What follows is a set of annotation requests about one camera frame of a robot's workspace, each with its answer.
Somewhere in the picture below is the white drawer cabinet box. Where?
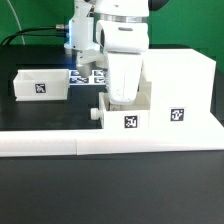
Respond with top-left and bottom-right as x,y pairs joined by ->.
140,49 -> 220,129

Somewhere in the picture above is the white L-shaped fence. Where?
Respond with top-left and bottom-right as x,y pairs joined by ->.
0,114 -> 224,158

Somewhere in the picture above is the black cable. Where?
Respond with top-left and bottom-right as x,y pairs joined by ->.
0,23 -> 70,46

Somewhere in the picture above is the white drawer with knob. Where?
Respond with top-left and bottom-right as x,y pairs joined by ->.
90,92 -> 150,130

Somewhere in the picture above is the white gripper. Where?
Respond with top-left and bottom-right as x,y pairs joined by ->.
107,53 -> 142,104

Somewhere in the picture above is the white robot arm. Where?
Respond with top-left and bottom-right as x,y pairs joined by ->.
64,0 -> 169,105

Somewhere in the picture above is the white thin cable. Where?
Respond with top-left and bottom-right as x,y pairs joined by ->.
6,0 -> 26,46

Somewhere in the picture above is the fiducial marker sheet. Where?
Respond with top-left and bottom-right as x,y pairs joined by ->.
69,70 -> 106,85

